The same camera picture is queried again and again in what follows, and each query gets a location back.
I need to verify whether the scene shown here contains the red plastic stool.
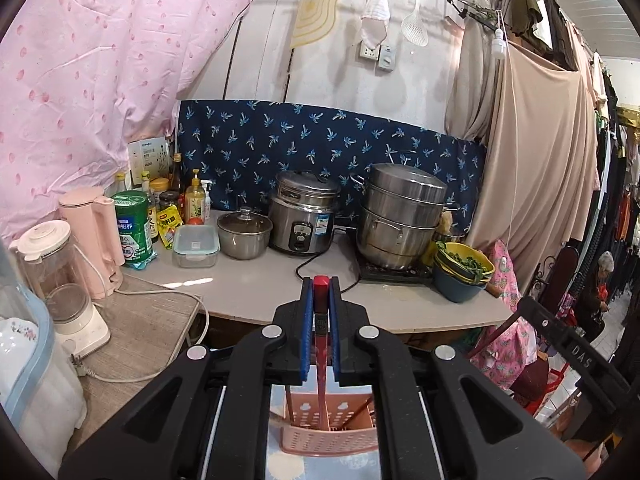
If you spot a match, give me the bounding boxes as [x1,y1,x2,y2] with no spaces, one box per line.
[537,360,571,402]

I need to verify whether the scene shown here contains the yellow pump bottle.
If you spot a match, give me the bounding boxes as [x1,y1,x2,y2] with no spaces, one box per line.
[184,169,214,225]

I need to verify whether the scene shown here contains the clear plastic food container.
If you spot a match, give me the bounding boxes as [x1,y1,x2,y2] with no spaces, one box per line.
[172,224,221,269]

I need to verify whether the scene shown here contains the green leafy vegetables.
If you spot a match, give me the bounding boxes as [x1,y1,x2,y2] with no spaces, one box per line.
[436,241,493,281]

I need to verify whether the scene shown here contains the white light bulb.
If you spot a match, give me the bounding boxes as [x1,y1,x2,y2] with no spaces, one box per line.
[491,10,507,60]

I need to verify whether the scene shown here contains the black induction cooker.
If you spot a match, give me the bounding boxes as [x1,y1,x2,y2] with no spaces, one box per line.
[357,255,436,285]

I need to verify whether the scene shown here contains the pink perforated utensil holder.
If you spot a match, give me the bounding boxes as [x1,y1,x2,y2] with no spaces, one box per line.
[267,385,381,456]

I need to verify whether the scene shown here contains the pink spotted sheet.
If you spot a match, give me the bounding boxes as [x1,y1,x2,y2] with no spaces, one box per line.
[0,0,257,242]

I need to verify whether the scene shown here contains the white slotted ladle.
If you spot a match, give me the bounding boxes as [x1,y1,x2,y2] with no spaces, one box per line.
[401,0,431,47]

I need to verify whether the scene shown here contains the small steel pot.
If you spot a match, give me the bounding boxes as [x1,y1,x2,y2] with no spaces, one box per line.
[435,225,466,247]

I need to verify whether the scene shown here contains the steel steamer pot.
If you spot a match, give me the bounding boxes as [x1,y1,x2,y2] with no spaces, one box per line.
[350,162,449,271]

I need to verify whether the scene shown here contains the white blender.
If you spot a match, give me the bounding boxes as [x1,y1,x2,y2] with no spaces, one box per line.
[46,284,112,359]

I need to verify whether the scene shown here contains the dark glass bottle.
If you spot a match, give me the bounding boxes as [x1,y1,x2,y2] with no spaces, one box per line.
[170,152,185,194]

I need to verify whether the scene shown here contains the yellow lid jar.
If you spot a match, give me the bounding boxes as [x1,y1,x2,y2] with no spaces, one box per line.
[149,176,171,211]

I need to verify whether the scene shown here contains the yellow packet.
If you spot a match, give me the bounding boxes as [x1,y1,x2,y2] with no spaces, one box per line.
[156,205,182,251]

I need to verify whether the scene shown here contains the navy leaf print cloth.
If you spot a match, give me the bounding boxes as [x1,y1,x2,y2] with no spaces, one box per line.
[177,100,489,232]

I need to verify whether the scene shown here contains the yellow bowl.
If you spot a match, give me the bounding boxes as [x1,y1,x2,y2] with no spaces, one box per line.
[432,242,496,283]

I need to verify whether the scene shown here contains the dark metal chair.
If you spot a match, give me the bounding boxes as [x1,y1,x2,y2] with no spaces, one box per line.
[510,245,584,407]

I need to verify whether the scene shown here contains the green canister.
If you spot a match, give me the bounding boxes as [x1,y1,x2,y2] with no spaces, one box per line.
[111,191,157,268]

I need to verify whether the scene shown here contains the white power cable with plug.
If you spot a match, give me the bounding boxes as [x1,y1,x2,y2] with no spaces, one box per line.
[70,287,211,384]

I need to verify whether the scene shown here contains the white storage box blue lid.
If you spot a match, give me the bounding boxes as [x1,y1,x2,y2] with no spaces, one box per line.
[0,240,89,462]

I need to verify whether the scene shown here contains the white floral plate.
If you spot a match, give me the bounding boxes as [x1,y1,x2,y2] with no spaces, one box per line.
[0,315,41,397]

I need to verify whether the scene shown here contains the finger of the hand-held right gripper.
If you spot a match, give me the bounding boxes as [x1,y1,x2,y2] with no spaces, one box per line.
[517,297,577,352]

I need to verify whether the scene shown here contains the white hanging cloth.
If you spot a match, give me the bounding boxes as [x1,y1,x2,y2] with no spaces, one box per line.
[359,0,391,46]

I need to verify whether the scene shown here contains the dark brown wavy chopstick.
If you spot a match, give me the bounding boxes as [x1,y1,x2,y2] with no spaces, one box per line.
[350,395,375,423]

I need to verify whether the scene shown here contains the yellow hanging cutting board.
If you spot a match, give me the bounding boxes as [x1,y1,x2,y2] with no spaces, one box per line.
[291,0,347,51]

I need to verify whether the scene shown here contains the dark red chopstick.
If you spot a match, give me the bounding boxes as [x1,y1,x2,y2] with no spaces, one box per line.
[469,310,523,360]

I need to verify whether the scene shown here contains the row of hanging clothes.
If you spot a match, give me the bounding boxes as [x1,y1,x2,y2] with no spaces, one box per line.
[510,0,640,306]

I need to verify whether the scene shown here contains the small pot with glass lid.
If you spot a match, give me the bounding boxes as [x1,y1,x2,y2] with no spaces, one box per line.
[216,206,274,261]

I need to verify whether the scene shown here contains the beige curtain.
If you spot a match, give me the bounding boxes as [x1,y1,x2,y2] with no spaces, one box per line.
[445,10,601,292]

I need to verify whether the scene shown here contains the pink floral cloth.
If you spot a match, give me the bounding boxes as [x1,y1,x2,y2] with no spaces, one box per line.
[467,240,539,392]

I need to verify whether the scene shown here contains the white paper box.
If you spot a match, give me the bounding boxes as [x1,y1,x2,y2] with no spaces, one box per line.
[127,137,174,189]

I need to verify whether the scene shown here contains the black power cable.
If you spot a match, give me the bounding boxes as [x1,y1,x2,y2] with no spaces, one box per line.
[295,227,364,292]

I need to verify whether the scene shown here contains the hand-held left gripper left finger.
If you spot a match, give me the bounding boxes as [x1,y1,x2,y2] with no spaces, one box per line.
[57,276,316,480]

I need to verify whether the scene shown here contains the pink electric kettle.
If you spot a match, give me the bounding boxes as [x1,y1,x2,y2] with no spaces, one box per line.
[59,186,126,301]

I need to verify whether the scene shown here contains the blue bowl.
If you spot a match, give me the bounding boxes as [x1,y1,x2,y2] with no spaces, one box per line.
[432,262,489,304]

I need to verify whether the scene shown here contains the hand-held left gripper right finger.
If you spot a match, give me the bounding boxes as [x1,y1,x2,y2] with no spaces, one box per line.
[327,279,587,480]

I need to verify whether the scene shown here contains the white hanging cable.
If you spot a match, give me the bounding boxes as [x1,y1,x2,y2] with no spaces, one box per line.
[501,19,521,262]

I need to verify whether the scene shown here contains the steel rice cooker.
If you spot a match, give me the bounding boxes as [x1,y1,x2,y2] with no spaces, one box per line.
[268,170,342,256]

